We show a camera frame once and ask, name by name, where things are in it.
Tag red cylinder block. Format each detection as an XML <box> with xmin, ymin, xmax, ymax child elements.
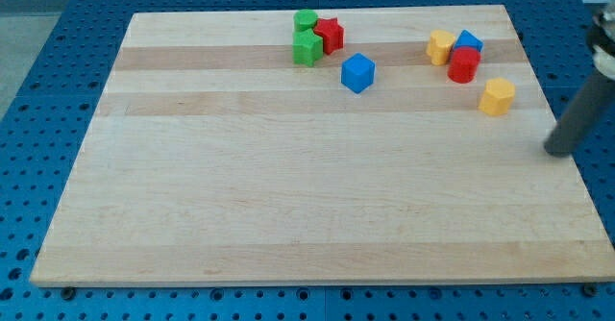
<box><xmin>448</xmin><ymin>46</ymin><xmax>481</xmax><ymax>84</ymax></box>

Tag robot arm end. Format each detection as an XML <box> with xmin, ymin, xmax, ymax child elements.
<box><xmin>586</xmin><ymin>0</ymin><xmax>614</xmax><ymax>80</ymax></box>

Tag blue cube block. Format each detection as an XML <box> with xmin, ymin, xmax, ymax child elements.
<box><xmin>340</xmin><ymin>53</ymin><xmax>376</xmax><ymax>94</ymax></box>

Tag wooden board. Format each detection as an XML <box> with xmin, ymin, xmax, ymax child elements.
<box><xmin>30</xmin><ymin>5</ymin><xmax>614</xmax><ymax>287</ymax></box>

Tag green star block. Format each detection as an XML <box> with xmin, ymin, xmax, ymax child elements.
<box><xmin>292</xmin><ymin>29</ymin><xmax>323</xmax><ymax>67</ymax></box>

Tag red star block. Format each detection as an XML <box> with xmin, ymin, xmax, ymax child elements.
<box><xmin>313</xmin><ymin>17</ymin><xmax>345</xmax><ymax>55</ymax></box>

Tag green cylinder block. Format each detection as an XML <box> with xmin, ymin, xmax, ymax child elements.
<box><xmin>293</xmin><ymin>9</ymin><xmax>318</xmax><ymax>33</ymax></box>

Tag yellow heart block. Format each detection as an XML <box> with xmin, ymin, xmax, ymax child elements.
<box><xmin>426</xmin><ymin>30</ymin><xmax>456</xmax><ymax>66</ymax></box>

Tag blue triangle block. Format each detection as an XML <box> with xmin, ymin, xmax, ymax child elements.
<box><xmin>453</xmin><ymin>30</ymin><xmax>483</xmax><ymax>52</ymax></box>

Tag yellow hexagon block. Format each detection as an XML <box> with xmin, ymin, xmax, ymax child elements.
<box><xmin>478</xmin><ymin>78</ymin><xmax>516</xmax><ymax>116</ymax></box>

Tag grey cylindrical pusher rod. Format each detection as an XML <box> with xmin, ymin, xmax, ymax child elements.
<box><xmin>543</xmin><ymin>69</ymin><xmax>614</xmax><ymax>158</ymax></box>

